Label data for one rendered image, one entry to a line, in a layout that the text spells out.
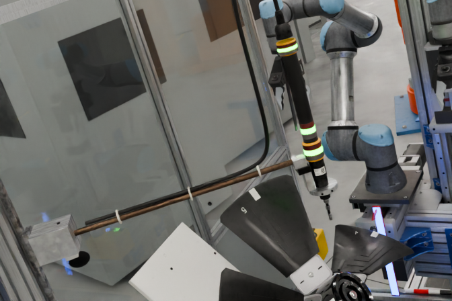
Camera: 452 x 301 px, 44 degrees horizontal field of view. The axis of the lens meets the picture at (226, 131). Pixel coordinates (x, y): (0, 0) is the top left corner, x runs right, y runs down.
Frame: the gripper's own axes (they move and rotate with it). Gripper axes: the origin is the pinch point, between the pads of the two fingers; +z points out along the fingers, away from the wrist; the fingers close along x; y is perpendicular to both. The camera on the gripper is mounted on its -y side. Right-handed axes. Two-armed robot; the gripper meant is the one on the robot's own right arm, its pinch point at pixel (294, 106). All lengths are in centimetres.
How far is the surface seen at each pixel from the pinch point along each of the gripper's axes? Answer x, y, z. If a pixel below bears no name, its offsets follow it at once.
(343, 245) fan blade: -20, -35, 29
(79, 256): 22, -85, -1
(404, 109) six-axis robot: 50, 354, 145
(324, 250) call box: -3.5, -13.1, 47.2
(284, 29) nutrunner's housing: -26, -52, -37
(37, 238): 26, -90, -9
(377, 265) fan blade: -31, -43, 30
